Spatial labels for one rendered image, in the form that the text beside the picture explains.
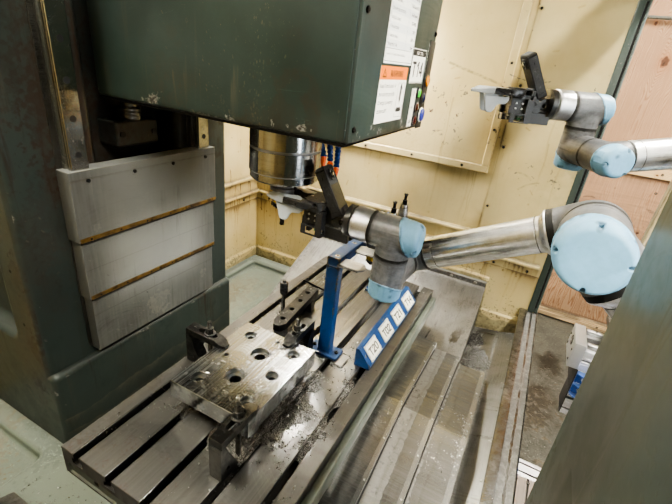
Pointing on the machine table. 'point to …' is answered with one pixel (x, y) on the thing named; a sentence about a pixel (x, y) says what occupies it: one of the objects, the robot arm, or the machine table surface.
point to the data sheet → (402, 31)
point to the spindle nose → (283, 159)
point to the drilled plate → (199, 394)
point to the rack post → (329, 315)
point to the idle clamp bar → (294, 311)
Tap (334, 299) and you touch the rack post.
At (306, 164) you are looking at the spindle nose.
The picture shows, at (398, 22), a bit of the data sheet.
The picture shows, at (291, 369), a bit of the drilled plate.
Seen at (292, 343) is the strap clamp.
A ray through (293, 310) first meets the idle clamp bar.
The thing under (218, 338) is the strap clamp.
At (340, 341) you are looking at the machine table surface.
